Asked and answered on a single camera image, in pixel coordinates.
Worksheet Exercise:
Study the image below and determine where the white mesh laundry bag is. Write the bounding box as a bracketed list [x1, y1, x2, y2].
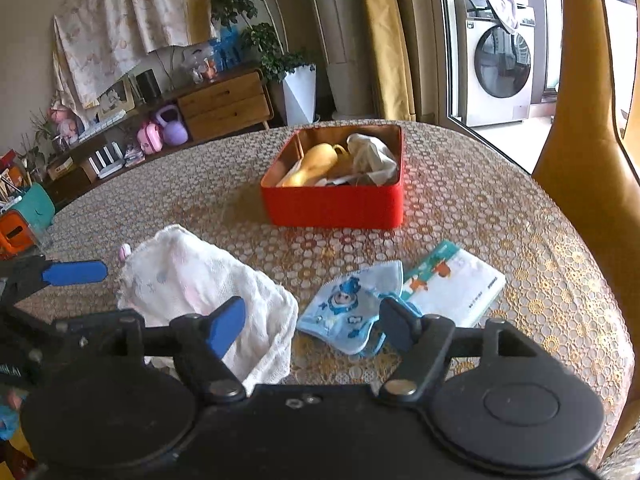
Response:
[117, 224, 298, 391]

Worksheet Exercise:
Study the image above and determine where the blue cartoon face mask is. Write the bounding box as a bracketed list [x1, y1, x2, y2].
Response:
[296, 260, 420, 358]

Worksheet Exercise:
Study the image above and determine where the red metal tin box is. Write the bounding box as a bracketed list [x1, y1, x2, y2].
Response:
[260, 122, 404, 230]

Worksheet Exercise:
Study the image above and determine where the white knit cloth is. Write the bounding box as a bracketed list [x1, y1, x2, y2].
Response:
[346, 133, 398, 186]

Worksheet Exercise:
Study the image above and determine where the yellow plush toy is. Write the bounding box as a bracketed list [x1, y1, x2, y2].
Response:
[278, 143, 350, 188]

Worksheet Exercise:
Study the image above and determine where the hand with blue glove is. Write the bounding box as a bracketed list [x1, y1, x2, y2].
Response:
[0, 389, 27, 441]

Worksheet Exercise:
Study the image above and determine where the orange storage box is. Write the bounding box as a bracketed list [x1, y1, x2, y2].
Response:
[0, 210, 35, 260]

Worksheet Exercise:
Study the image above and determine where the white tissue pack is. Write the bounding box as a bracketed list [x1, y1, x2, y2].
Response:
[400, 240, 506, 327]

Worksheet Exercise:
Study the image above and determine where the teal storage box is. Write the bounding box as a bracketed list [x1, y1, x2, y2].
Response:
[11, 183, 55, 232]

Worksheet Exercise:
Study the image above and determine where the pink toy bag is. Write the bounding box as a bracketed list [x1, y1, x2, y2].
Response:
[137, 120, 163, 155]

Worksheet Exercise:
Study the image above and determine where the purple kettlebell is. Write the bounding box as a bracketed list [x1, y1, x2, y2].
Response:
[155, 104, 189, 146]

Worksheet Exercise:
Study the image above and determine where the wooden drawer cabinet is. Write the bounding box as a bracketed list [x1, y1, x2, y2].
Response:
[177, 68, 273, 142]

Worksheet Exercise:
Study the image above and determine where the tan leather chair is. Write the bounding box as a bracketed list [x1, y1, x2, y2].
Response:
[531, 0, 640, 461]

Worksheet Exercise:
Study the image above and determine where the yellow curtain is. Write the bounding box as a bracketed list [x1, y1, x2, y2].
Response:
[363, 0, 416, 120]

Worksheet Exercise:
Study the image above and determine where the white washing machine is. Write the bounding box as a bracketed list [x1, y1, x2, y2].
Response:
[454, 0, 536, 127]

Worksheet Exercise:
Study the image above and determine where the floral hanging cloth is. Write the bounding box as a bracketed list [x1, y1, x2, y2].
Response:
[52, 0, 210, 116]

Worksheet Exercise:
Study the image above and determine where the white planter with plant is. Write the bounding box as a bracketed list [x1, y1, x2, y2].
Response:
[209, 0, 317, 126]

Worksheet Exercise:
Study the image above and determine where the white floor fan column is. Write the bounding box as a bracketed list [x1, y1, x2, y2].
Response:
[312, 0, 374, 119]

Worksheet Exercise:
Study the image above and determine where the picture frame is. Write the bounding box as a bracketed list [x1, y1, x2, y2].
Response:
[98, 77, 134, 122]

